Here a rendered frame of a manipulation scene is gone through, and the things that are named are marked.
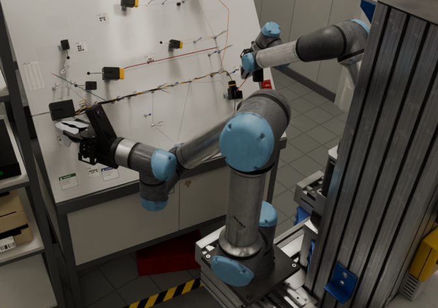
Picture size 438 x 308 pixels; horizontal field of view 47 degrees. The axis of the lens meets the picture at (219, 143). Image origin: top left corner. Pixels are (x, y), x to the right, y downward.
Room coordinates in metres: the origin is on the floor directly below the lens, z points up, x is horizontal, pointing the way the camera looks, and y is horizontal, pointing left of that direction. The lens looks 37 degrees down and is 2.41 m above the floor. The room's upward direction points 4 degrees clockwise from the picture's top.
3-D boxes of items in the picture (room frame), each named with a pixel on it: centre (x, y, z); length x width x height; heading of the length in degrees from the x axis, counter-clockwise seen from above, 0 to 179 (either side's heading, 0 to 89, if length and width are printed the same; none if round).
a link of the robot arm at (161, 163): (1.02, 0.17, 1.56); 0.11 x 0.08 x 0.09; 68
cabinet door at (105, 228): (1.71, 0.42, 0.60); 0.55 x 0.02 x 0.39; 120
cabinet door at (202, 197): (1.99, -0.06, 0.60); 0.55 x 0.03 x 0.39; 120
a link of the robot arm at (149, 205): (1.03, 0.16, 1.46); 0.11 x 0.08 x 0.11; 158
